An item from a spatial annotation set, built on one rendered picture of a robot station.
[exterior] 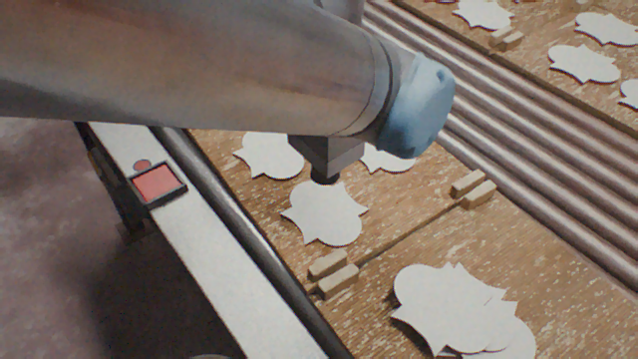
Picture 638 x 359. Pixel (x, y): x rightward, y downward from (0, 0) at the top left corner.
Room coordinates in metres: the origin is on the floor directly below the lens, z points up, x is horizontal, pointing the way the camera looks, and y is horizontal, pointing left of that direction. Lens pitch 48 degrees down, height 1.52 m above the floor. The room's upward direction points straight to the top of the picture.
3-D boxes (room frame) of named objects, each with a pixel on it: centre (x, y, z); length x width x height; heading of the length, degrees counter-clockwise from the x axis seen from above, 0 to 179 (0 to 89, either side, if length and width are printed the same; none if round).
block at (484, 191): (0.49, -0.24, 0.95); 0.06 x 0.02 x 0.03; 125
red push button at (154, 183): (0.53, 0.27, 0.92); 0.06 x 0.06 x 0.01; 37
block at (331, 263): (0.36, -0.01, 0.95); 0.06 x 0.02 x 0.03; 124
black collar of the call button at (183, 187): (0.53, 0.27, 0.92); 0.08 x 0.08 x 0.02; 37
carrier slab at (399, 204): (0.60, -0.01, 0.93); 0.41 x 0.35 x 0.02; 34
